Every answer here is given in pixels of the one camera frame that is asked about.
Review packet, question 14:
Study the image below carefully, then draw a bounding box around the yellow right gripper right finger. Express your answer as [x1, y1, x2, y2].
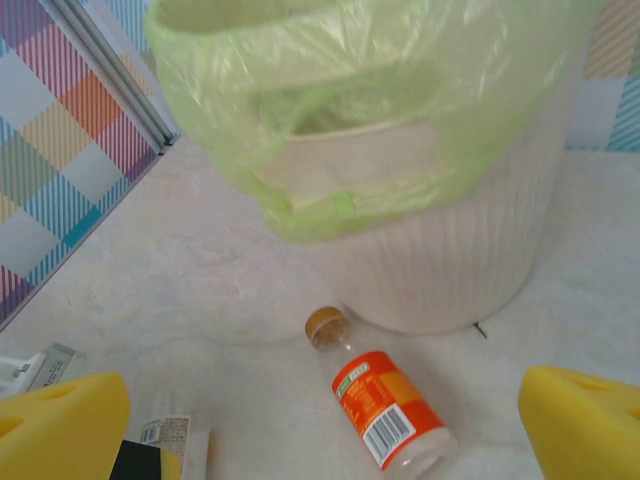
[517, 364, 640, 480]

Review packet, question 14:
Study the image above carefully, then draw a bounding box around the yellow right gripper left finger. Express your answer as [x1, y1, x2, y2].
[0, 370, 132, 480]

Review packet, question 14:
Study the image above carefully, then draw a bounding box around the white ribbed bin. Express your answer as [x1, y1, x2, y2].
[144, 0, 596, 335]

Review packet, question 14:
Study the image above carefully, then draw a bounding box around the green plastic bin liner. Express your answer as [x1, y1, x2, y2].
[144, 0, 601, 246]

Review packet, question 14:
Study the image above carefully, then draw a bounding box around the white floral label bottle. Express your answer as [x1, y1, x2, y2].
[138, 389, 214, 480]

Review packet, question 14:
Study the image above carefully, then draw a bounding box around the orange label gold cap bottle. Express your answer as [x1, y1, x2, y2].
[304, 305, 459, 474]

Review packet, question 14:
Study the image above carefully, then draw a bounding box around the aluminium frame post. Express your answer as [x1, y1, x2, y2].
[42, 0, 181, 156]

